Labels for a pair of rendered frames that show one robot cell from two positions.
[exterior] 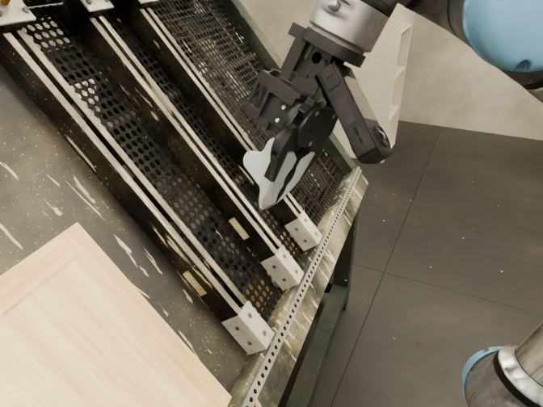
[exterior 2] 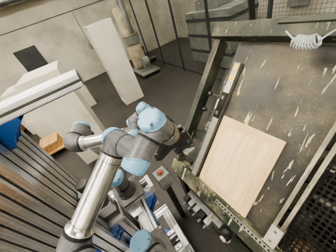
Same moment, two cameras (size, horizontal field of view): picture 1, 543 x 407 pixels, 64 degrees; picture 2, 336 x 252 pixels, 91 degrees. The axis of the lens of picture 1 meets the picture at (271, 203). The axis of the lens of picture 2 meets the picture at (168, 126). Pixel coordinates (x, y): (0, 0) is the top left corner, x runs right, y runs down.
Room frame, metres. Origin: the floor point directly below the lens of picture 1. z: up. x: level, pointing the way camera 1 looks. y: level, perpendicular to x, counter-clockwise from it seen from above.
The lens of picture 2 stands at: (0.82, -0.37, 2.15)
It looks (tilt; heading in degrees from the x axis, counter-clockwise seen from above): 38 degrees down; 136
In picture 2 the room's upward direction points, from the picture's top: 20 degrees counter-clockwise
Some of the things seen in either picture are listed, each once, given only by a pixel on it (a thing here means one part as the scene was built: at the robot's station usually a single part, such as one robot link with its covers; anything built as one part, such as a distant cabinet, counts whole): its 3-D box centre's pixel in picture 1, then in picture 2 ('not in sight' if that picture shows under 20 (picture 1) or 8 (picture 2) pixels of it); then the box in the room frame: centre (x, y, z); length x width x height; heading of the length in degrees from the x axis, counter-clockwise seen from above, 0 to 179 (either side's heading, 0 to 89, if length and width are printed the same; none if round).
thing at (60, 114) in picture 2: not in sight; (73, 114); (-2.50, 0.53, 0.88); 0.90 x 0.60 x 1.75; 155
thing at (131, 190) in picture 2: not in sight; (124, 187); (-0.11, -0.16, 1.09); 0.15 x 0.15 x 0.10
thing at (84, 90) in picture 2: not in sight; (81, 96); (-4.67, 1.67, 0.36); 0.58 x 0.45 x 0.72; 65
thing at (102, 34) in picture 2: not in sight; (116, 65); (-3.12, 2.37, 1.03); 0.60 x 0.58 x 2.05; 155
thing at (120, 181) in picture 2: not in sight; (118, 178); (-0.12, -0.15, 1.20); 0.13 x 0.12 x 0.14; 129
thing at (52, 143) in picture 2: not in sight; (54, 144); (-3.56, 0.04, 0.15); 0.61 x 0.51 x 0.31; 155
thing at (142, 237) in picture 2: not in sight; (144, 245); (0.34, -0.37, 1.20); 0.13 x 0.12 x 0.14; 172
